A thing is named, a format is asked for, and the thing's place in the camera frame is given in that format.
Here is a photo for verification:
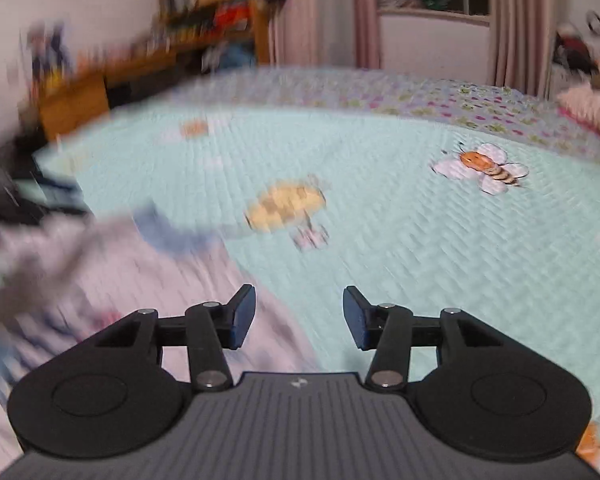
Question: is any floral pink pillow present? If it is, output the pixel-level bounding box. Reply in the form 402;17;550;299
555;84;600;142

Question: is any wooden desk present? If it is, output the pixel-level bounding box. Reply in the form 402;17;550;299
34;35;257;137

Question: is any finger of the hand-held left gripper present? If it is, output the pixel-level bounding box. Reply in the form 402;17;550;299
30;175;94;217

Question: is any pink striped curtain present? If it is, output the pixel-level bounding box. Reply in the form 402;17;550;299
484;0;572;99
274;0;382;69

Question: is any purple floral bed sheet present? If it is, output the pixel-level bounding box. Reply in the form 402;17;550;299
164;66;600;157

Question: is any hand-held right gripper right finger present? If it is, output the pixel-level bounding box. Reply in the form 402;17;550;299
342;285;505;394

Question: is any blue cloth pile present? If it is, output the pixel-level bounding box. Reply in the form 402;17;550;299
201;42;257;74

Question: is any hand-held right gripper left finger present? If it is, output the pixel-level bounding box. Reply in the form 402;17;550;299
94;284;257;394

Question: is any white printed baby romper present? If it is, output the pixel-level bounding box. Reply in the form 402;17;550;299
0;200;327;463

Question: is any wall poster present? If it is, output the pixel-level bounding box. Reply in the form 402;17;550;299
26;20;74;92

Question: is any bee print quilted bedspread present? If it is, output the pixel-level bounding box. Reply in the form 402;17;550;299
30;101;600;463

